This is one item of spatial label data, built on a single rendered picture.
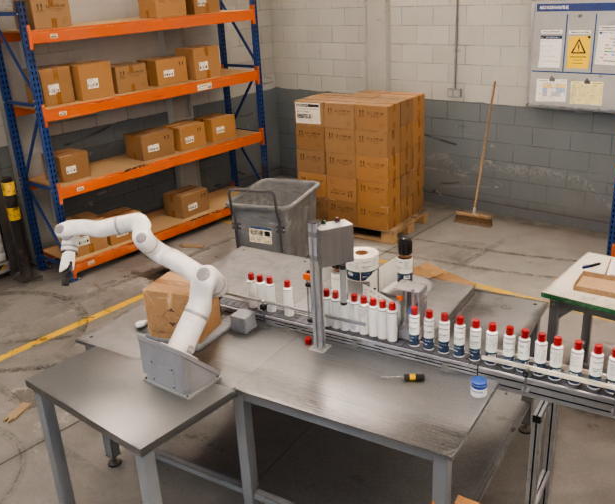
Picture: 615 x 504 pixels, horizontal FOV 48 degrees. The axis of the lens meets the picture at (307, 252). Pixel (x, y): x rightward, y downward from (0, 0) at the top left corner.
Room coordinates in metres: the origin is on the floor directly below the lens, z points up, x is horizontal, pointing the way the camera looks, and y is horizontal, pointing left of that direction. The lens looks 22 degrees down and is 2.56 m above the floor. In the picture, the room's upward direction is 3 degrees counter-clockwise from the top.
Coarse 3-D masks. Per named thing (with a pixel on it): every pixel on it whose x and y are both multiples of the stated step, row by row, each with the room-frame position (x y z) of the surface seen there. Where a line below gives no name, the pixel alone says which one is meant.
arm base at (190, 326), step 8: (184, 312) 2.91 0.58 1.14; (184, 320) 2.87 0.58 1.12; (192, 320) 2.86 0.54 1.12; (200, 320) 2.87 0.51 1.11; (176, 328) 2.86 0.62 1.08; (184, 328) 2.84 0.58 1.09; (192, 328) 2.84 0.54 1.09; (200, 328) 2.87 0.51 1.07; (176, 336) 2.82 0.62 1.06; (184, 336) 2.82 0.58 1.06; (192, 336) 2.83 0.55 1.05; (168, 344) 2.82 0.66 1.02; (176, 344) 2.80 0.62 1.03; (184, 344) 2.80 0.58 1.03; (192, 344) 2.82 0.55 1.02; (184, 352) 2.75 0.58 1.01; (192, 352) 2.79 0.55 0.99
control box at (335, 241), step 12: (324, 228) 3.02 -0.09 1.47; (336, 228) 3.03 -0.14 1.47; (348, 228) 3.05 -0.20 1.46; (324, 240) 3.00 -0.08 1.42; (336, 240) 3.02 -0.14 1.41; (348, 240) 3.05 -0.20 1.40; (324, 252) 3.00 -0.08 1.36; (336, 252) 3.02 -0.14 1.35; (348, 252) 3.05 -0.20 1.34; (324, 264) 3.00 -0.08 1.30; (336, 264) 3.02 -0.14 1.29
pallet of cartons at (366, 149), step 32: (320, 96) 7.36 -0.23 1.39; (352, 96) 7.26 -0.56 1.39; (384, 96) 7.14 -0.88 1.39; (416, 96) 7.05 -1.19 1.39; (320, 128) 6.99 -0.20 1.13; (352, 128) 6.77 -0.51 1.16; (384, 128) 6.57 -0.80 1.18; (416, 128) 7.06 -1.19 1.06; (320, 160) 7.00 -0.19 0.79; (352, 160) 6.78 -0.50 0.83; (384, 160) 6.57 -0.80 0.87; (416, 160) 7.05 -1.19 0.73; (320, 192) 7.02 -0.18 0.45; (352, 192) 6.79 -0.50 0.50; (384, 192) 6.57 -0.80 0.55; (416, 192) 7.06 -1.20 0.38; (384, 224) 6.57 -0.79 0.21
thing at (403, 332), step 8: (424, 288) 3.04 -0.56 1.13; (408, 296) 3.06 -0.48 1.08; (424, 296) 3.04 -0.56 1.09; (408, 304) 3.06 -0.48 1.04; (416, 304) 3.06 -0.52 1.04; (424, 304) 3.04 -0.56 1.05; (408, 312) 3.06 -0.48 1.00; (424, 312) 3.04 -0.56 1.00; (408, 320) 3.06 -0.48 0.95; (400, 328) 3.01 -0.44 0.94; (408, 328) 3.00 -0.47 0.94; (400, 336) 3.01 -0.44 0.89; (408, 336) 2.99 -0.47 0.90
